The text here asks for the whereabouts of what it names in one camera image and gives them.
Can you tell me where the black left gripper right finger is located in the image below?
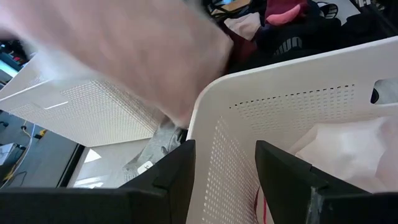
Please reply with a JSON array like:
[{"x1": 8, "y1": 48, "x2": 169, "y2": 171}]
[{"x1": 254, "y1": 139, "x2": 398, "y2": 224}]

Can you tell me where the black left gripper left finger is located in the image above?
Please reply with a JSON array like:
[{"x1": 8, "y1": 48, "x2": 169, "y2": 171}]
[{"x1": 0, "y1": 139, "x2": 197, "y2": 224}]

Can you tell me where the light grey garment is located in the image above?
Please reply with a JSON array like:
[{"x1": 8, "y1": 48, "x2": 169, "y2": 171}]
[{"x1": 122, "y1": 119, "x2": 189, "y2": 185}]

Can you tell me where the pink garment red trim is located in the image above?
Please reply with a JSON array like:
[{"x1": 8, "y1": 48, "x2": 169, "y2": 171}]
[{"x1": 253, "y1": 116, "x2": 398, "y2": 224}]

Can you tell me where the dark maroon garment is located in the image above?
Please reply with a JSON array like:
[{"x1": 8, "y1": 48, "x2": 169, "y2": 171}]
[{"x1": 228, "y1": 37, "x2": 259, "y2": 73}]

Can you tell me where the large black garment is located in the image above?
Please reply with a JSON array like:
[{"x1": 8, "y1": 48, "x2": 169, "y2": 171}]
[{"x1": 248, "y1": 14, "x2": 398, "y2": 73}]

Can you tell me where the light pink garment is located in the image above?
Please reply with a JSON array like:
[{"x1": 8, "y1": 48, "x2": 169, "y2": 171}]
[{"x1": 223, "y1": 11, "x2": 264, "y2": 42}]

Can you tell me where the maroon garment pink edge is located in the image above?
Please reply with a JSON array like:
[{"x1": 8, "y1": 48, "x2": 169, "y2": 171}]
[{"x1": 264, "y1": 0, "x2": 312, "y2": 27}]

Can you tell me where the white perforated plastic bin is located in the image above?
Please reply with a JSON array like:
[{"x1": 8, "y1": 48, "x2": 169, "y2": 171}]
[
  {"x1": 0, "y1": 51, "x2": 166, "y2": 148},
  {"x1": 185, "y1": 35, "x2": 398, "y2": 224}
]

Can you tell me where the yellow cable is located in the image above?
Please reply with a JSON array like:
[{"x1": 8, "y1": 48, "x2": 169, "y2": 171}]
[{"x1": 2, "y1": 123, "x2": 48, "y2": 183}]

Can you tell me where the white cable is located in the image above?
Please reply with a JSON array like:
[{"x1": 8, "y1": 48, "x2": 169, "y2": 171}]
[{"x1": 6, "y1": 123, "x2": 35, "y2": 181}]

